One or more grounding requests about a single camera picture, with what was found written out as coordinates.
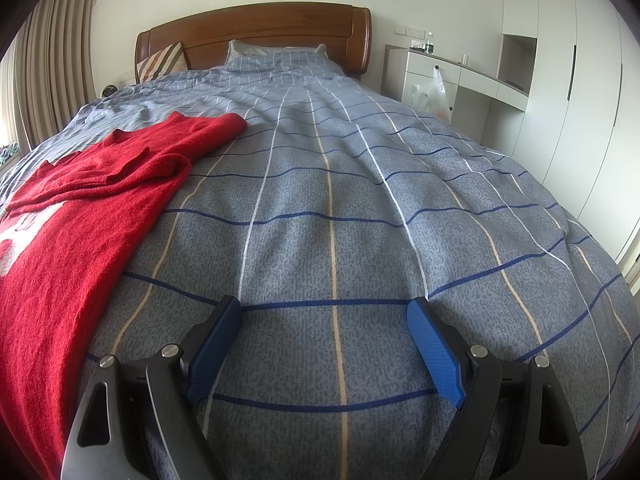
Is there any beige curtain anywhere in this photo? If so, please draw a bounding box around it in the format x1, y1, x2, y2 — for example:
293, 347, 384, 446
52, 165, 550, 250
15, 0, 96, 148

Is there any small bottle on desk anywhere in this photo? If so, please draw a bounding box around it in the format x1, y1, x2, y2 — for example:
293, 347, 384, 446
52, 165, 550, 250
425, 32, 435, 54

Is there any white desk with drawers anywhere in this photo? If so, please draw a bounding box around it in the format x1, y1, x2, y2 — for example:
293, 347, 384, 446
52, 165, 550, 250
381, 46, 528, 141

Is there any small black round object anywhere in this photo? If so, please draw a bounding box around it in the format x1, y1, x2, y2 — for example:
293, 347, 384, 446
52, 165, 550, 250
102, 84, 118, 98

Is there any brown wooden headboard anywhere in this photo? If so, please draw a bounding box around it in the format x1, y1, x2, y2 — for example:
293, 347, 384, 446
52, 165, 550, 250
134, 2, 372, 79

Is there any clear plastic bag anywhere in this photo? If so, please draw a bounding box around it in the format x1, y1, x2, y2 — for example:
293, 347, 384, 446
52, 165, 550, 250
411, 65, 452, 124

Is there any grey plaid pillow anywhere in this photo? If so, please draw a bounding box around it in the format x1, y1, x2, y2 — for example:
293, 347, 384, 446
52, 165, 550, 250
224, 39, 345, 77

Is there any white wardrobe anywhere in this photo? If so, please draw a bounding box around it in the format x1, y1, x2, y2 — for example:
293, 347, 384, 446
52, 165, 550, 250
502, 0, 639, 261

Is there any red knit sweater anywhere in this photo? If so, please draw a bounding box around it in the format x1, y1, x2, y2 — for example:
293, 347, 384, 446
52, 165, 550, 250
1, 113, 246, 479

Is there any grey plaid duvet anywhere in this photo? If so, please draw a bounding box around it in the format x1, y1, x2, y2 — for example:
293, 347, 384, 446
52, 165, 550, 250
1, 66, 639, 479

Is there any striped cushion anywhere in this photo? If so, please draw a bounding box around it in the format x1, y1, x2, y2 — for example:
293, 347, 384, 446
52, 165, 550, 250
136, 41, 189, 84

